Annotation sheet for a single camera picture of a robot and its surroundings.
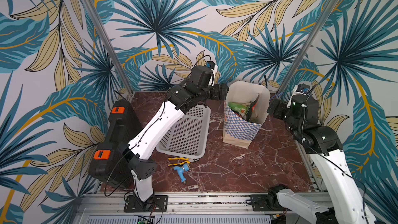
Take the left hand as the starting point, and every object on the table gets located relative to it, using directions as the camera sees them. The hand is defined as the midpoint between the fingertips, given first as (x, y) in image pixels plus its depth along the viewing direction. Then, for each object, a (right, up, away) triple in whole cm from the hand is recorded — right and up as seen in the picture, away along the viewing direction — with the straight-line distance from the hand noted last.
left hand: (220, 90), depth 67 cm
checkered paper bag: (+10, -20, +12) cm, 25 cm away
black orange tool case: (-43, -28, -9) cm, 53 cm away
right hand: (+26, -5, -3) cm, 27 cm away
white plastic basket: (-17, -25, +28) cm, 41 cm away
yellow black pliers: (-15, -37, +18) cm, 44 cm away
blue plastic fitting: (-19, -41, +14) cm, 47 cm away
